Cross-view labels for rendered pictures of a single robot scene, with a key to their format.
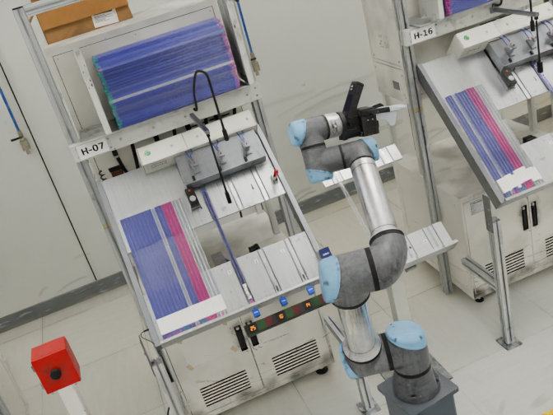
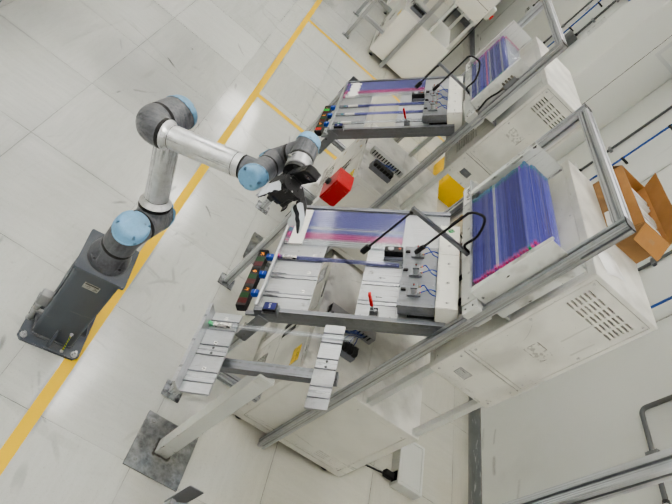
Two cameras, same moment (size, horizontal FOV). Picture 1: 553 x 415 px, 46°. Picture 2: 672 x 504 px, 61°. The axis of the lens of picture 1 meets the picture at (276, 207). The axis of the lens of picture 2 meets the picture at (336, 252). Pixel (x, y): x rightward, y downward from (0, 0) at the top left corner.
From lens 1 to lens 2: 250 cm
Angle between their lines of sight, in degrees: 68
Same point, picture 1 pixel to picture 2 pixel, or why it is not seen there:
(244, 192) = (376, 290)
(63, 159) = (592, 368)
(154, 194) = (416, 239)
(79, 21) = not seen: hidden behind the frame
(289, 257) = (293, 292)
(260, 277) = (293, 269)
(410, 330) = (129, 224)
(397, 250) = (146, 114)
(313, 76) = not seen: outside the picture
